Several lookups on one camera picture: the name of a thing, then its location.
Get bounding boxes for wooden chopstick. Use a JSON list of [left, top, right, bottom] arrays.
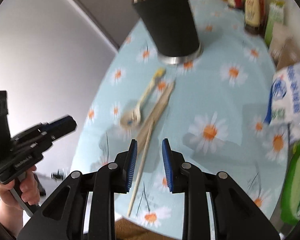
[[127, 119, 154, 217], [136, 81, 175, 153]]

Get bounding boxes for small patterned ceramic spoon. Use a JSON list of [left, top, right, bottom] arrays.
[[120, 68, 166, 129]]

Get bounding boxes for person's left hand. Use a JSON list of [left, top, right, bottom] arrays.
[[0, 166, 40, 236]]

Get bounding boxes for blue daisy tablecloth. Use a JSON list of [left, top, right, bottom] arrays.
[[70, 0, 291, 238]]

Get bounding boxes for green sugar bag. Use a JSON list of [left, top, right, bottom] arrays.
[[281, 142, 300, 225]]

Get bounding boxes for blue white salt bag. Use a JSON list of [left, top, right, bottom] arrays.
[[264, 62, 300, 142]]

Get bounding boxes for grey door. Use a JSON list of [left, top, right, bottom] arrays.
[[73, 0, 139, 50]]

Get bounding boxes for black cylindrical utensil holder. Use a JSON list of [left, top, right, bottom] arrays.
[[133, 0, 203, 64]]

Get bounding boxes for brown spice jar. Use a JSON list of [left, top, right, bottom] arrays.
[[276, 38, 300, 71]]

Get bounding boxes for white lid spice jar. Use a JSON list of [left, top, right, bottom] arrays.
[[269, 22, 293, 62]]

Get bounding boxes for soy sauce bottle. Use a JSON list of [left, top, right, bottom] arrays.
[[244, 0, 265, 35]]

